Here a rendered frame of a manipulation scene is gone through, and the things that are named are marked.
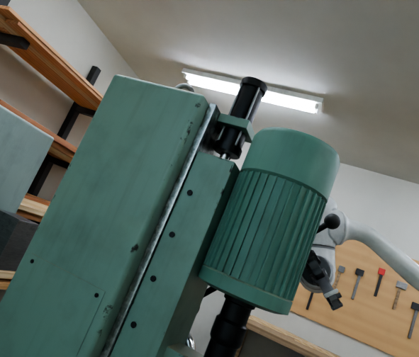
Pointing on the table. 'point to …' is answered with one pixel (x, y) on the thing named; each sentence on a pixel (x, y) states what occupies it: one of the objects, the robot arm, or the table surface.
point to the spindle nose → (228, 329)
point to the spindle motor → (271, 219)
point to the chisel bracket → (181, 351)
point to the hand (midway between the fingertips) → (314, 263)
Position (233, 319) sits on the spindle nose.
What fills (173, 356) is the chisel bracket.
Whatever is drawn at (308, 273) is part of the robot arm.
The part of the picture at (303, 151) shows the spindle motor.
